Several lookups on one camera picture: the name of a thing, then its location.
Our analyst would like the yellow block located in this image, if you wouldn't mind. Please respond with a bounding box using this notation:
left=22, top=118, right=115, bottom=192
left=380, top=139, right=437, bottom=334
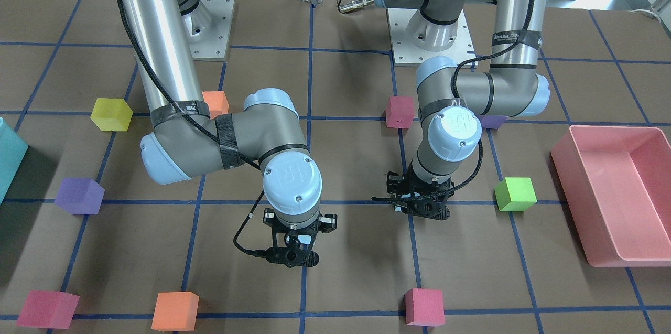
left=90, top=98, right=133, bottom=132

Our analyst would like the purple block near teal tray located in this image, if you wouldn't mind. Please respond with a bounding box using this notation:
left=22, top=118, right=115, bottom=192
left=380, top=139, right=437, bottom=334
left=55, top=177, right=105, bottom=215

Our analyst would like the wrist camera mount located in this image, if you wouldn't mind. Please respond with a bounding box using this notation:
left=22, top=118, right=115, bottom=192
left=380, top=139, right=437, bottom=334
left=262, top=233, right=320, bottom=268
left=396, top=182, right=454, bottom=220

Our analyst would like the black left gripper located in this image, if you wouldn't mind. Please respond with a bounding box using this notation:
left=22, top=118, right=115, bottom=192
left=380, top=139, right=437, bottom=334
left=386, top=166, right=454, bottom=204

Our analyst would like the green block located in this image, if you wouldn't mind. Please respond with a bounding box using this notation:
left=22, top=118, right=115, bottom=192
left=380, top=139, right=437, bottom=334
left=494, top=177, right=537, bottom=212

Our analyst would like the purple block near pink tray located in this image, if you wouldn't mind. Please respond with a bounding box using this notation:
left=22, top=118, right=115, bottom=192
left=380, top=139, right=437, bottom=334
left=478, top=115, right=508, bottom=130

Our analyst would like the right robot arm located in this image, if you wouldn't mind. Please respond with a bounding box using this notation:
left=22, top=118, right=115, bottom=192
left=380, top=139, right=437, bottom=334
left=117, top=0, right=337, bottom=233

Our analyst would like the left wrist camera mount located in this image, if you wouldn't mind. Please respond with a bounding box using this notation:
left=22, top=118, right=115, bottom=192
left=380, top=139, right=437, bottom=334
left=396, top=182, right=454, bottom=220

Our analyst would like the teal tray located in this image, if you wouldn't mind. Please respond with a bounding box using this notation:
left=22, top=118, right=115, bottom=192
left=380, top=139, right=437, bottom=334
left=1, top=117, right=28, bottom=203

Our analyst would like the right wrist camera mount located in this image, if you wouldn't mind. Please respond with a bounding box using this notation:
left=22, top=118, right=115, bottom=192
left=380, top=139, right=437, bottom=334
left=262, top=233, right=320, bottom=268

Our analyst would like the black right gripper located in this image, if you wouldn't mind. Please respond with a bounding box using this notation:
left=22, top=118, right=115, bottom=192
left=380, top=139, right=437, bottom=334
left=262, top=208, right=338, bottom=234

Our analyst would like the orange block far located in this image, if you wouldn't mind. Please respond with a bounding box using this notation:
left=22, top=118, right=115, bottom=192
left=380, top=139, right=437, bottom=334
left=151, top=292, right=199, bottom=332

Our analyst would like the pink tray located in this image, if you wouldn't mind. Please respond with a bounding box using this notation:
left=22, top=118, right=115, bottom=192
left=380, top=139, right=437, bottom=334
left=551, top=125, right=670, bottom=267

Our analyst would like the orange block near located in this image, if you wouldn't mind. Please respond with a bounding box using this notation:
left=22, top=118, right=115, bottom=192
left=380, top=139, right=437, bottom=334
left=202, top=91, right=229, bottom=118

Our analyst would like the orange block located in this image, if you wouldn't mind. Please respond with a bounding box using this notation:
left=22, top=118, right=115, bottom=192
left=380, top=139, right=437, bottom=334
left=151, top=292, right=199, bottom=332
left=202, top=91, right=229, bottom=118

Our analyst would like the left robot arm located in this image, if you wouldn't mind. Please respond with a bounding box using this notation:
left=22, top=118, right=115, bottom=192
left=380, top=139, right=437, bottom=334
left=374, top=0, right=550, bottom=217

